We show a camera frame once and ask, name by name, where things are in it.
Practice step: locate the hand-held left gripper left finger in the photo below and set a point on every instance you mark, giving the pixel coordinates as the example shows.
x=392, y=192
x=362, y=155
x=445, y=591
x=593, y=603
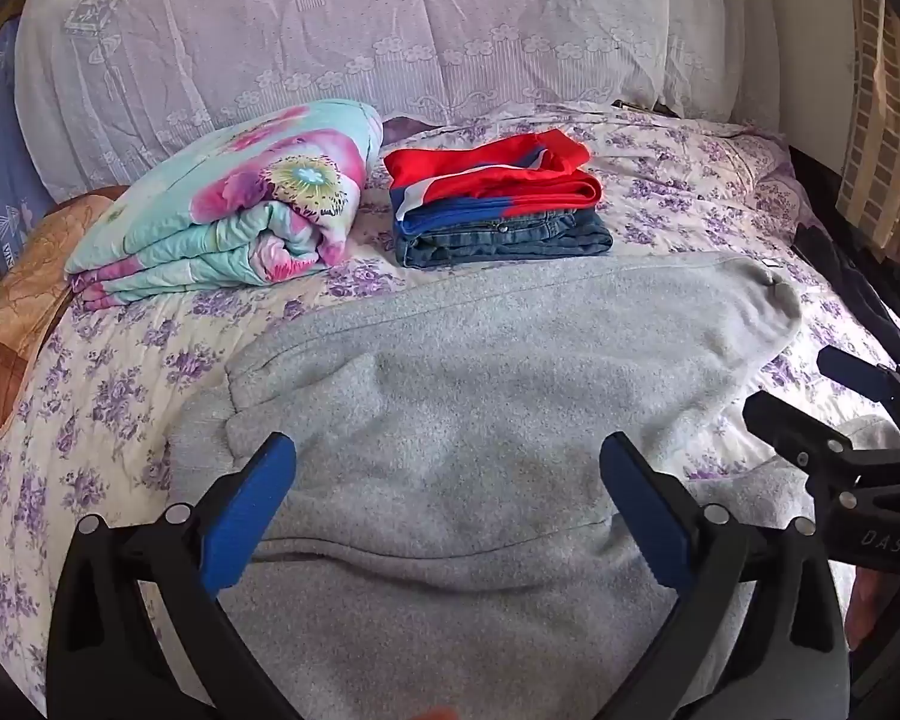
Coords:
x=247, y=510

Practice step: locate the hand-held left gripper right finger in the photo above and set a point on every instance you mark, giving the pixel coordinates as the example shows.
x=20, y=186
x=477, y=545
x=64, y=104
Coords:
x=645, y=510

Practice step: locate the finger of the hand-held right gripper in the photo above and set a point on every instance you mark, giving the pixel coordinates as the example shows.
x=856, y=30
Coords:
x=787, y=420
x=859, y=375

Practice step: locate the grey fleece sweatshirt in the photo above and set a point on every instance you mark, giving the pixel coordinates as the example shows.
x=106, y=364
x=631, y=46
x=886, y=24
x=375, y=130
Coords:
x=457, y=405

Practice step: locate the dark cloth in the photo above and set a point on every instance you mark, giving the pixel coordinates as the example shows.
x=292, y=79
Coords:
x=847, y=285

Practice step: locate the striped beige curtain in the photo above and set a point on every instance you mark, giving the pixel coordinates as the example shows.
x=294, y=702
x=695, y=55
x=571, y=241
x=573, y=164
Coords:
x=881, y=120

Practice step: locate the folded floral quilt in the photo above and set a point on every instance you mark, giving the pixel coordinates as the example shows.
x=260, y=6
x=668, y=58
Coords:
x=225, y=210

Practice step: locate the folded blue jeans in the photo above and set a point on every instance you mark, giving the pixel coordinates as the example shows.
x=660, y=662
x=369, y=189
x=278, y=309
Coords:
x=510, y=240

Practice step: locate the orange brown pillow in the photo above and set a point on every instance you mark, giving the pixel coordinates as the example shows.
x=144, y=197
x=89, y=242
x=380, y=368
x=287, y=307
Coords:
x=30, y=292

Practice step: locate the folded red blue garment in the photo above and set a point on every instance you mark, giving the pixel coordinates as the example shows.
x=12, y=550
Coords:
x=487, y=172

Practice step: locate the blue patterned pillow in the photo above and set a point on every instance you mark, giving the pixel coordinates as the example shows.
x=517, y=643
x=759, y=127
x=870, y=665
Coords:
x=4, y=150

